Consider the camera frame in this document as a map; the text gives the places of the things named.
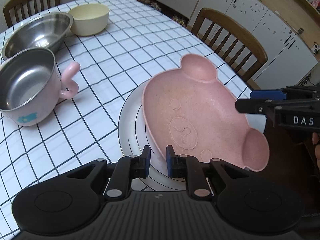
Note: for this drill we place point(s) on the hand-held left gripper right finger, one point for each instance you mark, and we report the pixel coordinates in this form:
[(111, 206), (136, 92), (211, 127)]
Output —
[(170, 162)]

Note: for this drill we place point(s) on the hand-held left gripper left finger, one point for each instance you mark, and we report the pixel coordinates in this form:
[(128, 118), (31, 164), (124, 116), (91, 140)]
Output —
[(147, 162)]

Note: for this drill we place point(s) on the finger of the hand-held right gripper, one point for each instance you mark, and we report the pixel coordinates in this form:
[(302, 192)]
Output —
[(267, 95), (255, 106)]

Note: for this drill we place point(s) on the white plate with thin rim lines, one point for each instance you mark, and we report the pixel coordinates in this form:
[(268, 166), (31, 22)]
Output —
[(131, 130)]

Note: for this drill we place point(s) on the pink bear-shaped plate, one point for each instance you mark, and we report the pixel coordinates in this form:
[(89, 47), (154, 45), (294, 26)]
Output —
[(200, 100)]

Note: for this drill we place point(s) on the cream plastic bowl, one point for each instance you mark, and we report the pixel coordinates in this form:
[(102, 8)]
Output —
[(87, 22)]

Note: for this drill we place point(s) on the large stainless steel bowl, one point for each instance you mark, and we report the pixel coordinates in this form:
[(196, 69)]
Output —
[(35, 35)]

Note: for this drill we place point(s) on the person's right hand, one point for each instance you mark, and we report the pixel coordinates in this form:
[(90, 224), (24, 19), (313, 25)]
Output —
[(317, 152)]

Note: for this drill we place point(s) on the white lower cabinet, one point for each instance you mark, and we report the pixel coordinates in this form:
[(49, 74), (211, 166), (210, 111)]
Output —
[(262, 25)]

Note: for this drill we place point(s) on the black white checked tablecloth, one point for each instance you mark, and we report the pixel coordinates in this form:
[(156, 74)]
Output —
[(112, 55)]

